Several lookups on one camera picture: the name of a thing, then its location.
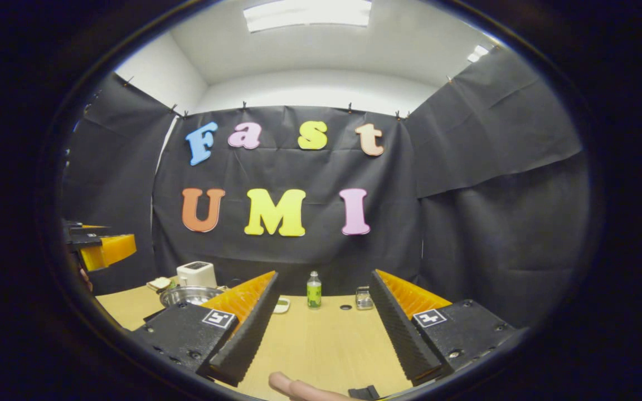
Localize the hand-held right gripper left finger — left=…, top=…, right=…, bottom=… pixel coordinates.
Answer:
left=132, top=270, right=280, bottom=388

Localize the green label drink bottle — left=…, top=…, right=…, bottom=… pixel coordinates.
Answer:
left=307, top=271, right=323, bottom=309

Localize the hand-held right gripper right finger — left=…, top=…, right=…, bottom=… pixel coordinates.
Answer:
left=368, top=269, right=518, bottom=386

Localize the stainless steel pot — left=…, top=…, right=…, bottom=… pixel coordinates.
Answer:
left=159, top=286, right=226, bottom=308

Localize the black backdrop cloth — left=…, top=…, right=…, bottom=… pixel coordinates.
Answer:
left=62, top=47, right=592, bottom=329

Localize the large ceiling light panel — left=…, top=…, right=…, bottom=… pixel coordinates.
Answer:
left=243, top=0, right=373, bottom=33

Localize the white toaster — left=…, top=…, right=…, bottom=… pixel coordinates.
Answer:
left=176, top=261, right=217, bottom=288

